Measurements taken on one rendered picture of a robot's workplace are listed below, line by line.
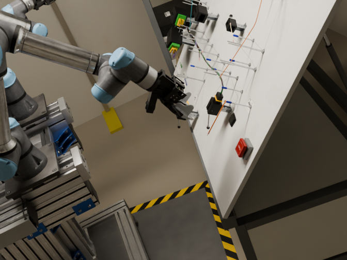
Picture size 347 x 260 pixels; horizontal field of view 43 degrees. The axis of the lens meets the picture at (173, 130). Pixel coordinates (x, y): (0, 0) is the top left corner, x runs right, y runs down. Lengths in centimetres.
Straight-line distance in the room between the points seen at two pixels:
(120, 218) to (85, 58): 150
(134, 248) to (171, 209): 53
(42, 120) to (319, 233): 137
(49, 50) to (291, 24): 79
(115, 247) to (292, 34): 171
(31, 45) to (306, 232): 125
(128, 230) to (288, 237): 115
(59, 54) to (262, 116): 71
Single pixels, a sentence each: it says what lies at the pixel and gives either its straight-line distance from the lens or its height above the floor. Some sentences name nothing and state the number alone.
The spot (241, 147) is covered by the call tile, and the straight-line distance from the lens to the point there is 154.
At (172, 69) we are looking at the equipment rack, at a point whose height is 88.
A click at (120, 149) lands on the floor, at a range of 374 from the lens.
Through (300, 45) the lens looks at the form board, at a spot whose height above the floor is 141.
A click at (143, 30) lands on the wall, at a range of 409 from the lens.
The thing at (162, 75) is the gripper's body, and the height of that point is 143.
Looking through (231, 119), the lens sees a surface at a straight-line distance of 171.
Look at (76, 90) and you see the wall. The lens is 416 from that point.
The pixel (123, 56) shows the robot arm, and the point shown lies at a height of 155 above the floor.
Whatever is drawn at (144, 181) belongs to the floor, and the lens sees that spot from 333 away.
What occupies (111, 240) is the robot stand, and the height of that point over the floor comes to 21.
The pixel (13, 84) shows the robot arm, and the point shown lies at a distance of 219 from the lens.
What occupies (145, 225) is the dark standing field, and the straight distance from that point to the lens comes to 302.
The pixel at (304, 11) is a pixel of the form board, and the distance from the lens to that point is 146.
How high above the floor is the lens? 211
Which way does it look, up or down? 35 degrees down
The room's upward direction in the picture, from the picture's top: 23 degrees counter-clockwise
